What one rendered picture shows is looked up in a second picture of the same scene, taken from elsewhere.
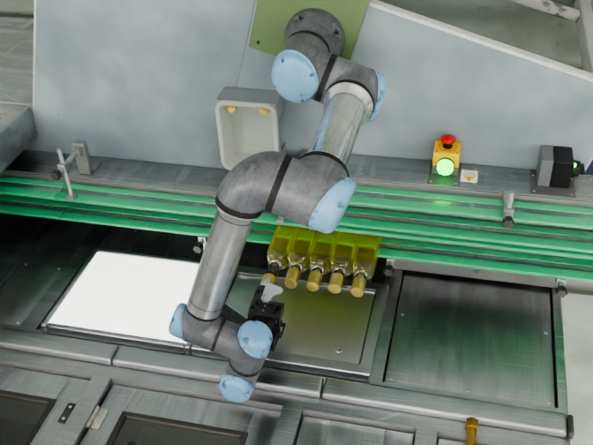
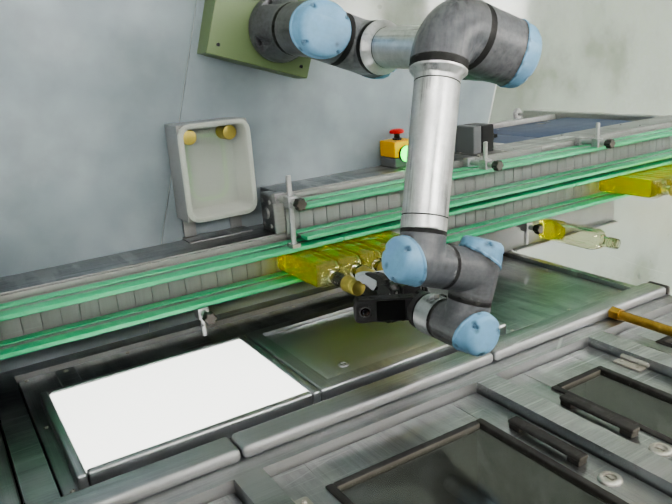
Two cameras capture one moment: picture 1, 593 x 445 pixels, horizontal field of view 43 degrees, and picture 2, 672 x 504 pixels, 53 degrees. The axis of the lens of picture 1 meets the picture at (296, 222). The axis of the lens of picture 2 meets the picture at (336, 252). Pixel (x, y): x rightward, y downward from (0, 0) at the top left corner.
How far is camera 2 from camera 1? 1.45 m
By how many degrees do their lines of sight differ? 45
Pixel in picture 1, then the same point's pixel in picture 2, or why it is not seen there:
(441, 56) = not seen: hidden behind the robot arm
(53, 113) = not seen: outside the picture
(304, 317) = (383, 327)
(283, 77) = (317, 25)
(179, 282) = (211, 365)
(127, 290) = (156, 397)
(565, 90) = not seen: hidden behind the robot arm
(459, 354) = (523, 300)
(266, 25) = (226, 21)
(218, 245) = (445, 112)
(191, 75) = (121, 117)
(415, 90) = (356, 91)
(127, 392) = (299, 472)
